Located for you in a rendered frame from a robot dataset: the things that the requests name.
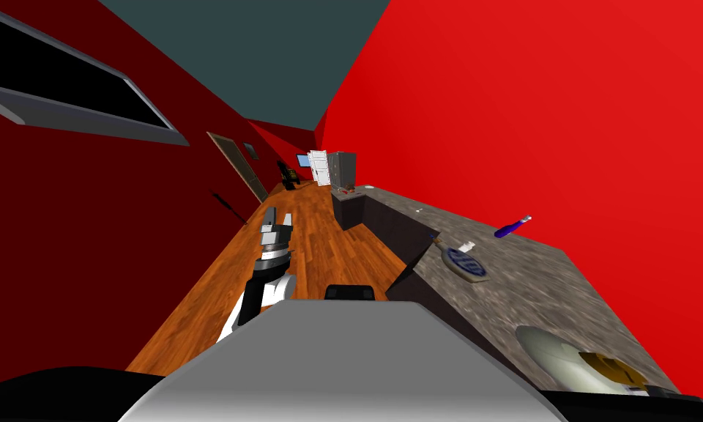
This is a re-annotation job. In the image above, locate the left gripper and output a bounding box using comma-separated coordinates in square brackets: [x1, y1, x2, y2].
[260, 206, 294, 253]

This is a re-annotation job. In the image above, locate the black chair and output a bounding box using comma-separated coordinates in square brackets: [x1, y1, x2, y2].
[276, 160, 300, 192]

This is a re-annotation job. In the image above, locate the brown door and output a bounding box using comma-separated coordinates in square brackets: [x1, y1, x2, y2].
[206, 131, 270, 204]

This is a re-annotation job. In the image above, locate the white panelled door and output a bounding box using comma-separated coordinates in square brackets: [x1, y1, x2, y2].
[307, 149, 332, 188]

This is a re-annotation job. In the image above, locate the grey fridge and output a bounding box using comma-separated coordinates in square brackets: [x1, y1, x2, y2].
[327, 150, 358, 188]

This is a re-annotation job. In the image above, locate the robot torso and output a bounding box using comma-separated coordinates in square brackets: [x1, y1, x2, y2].
[116, 284, 570, 422]

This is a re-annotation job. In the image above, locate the blue patterned pan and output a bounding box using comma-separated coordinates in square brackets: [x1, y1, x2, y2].
[430, 234, 489, 285]

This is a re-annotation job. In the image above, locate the blue bottle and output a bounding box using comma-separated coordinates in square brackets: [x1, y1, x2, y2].
[493, 214, 534, 240]

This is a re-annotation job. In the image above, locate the white bowl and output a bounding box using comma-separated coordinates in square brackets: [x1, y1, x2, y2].
[515, 325, 617, 395]

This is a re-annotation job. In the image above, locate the yellow bread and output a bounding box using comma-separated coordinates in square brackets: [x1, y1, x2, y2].
[578, 351, 650, 392]

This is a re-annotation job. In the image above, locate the dark window with grey frame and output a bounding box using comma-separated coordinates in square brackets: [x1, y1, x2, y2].
[0, 0, 190, 147]

